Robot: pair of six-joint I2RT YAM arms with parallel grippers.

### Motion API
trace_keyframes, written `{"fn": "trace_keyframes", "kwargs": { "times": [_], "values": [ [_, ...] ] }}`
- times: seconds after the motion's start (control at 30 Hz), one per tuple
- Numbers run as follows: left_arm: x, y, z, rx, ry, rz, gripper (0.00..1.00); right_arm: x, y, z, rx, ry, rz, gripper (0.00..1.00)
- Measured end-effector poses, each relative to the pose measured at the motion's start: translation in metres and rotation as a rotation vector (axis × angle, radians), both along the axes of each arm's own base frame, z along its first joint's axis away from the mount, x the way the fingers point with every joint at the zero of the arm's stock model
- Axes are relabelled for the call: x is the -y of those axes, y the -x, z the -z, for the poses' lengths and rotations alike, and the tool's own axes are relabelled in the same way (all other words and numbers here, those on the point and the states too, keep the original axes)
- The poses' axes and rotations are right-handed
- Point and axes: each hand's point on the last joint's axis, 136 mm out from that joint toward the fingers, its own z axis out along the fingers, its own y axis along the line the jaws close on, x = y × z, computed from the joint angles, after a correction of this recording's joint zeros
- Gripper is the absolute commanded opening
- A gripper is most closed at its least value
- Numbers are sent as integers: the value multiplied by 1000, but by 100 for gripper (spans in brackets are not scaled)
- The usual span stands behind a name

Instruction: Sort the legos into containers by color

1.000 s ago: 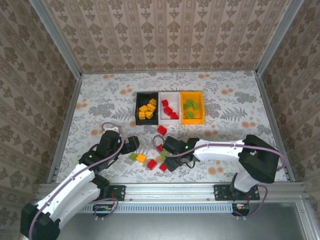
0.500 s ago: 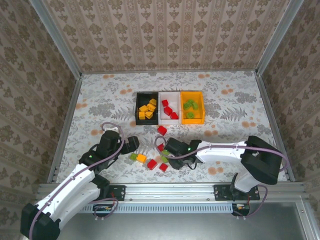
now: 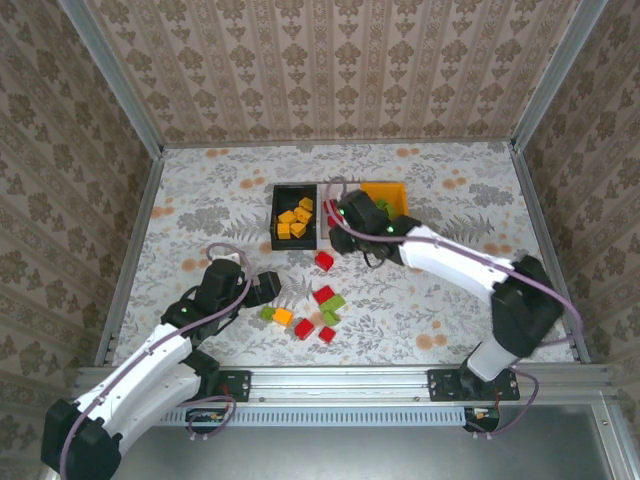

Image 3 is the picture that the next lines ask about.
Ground white plastic bin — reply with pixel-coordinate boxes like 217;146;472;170
318;183;362;247

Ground orange plastic bin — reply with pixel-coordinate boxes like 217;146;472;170
359;181;410;220

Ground black plastic bin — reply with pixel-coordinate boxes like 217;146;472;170
271;183;320;250

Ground floral patterned tablecloth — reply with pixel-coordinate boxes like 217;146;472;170
112;141;576;366

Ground grey metal sheet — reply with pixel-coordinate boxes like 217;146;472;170
114;405;617;480

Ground black connector box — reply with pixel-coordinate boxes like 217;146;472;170
462;405;501;433

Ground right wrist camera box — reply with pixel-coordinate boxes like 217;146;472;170
352;189;390;224

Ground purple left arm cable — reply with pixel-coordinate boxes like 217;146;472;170
58;243;252;480

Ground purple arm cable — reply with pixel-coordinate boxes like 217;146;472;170
325;175;585;441
58;243;252;480

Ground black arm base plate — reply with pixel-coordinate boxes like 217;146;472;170
199;369;252;403
427;369;521;403

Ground aluminium side rail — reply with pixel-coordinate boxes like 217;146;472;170
508;143;592;362
94;148;165;367

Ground long aluminium mounting rail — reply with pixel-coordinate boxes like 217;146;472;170
74;366;617;404

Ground grey slotted cable duct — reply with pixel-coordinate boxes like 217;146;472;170
159;405;469;427

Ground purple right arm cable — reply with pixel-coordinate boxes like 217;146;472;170
325;175;585;441

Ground aluminium corner post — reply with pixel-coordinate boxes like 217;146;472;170
58;0;165;157
511;0;609;151

